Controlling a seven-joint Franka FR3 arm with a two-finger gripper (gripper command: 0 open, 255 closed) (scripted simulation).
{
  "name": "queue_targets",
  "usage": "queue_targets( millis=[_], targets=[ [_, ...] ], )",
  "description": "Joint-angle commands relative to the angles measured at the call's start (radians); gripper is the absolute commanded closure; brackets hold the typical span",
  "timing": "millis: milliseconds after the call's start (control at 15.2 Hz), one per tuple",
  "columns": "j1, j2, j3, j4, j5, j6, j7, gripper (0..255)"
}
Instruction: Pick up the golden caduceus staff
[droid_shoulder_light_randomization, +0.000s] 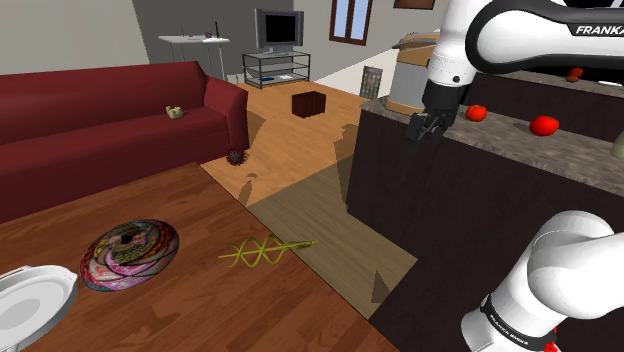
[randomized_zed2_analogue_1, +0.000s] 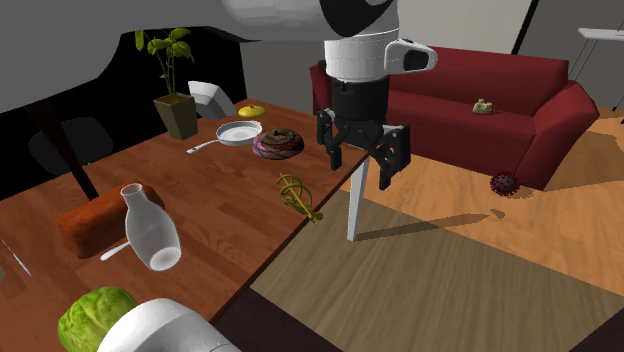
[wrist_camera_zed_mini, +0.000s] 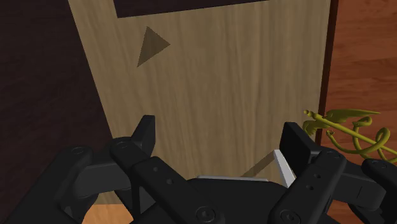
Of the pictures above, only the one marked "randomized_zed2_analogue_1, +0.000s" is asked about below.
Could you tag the white ironing board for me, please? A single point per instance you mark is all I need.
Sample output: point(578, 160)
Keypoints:
point(602, 34)

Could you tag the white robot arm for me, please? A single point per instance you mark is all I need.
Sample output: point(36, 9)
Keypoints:
point(360, 56)

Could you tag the yellow domed lid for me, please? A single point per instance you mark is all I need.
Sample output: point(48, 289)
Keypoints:
point(251, 111)

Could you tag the wooden table with white leg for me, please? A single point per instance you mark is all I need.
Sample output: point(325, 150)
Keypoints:
point(219, 195)

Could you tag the white vase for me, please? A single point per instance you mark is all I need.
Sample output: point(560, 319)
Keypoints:
point(148, 229)

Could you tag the green potted plant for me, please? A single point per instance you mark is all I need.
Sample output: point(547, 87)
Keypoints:
point(176, 114)

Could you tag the green cabbage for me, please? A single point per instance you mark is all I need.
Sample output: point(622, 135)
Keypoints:
point(88, 317)

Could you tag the brown bread loaf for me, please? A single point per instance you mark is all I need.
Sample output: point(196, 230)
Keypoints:
point(92, 226)

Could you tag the red sofa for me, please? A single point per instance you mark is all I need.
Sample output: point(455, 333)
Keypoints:
point(463, 126)

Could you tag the white frying pan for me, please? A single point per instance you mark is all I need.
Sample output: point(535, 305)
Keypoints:
point(239, 133)

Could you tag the red spiky ball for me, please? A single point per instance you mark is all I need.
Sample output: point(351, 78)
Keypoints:
point(504, 184)

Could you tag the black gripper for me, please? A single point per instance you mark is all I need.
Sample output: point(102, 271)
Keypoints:
point(360, 102)

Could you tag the white spoon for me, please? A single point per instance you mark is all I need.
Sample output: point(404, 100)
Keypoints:
point(113, 252)

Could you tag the black chair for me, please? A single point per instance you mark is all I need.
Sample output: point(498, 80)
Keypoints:
point(73, 144)

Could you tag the silver knife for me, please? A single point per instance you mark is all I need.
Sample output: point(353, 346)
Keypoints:
point(17, 258)

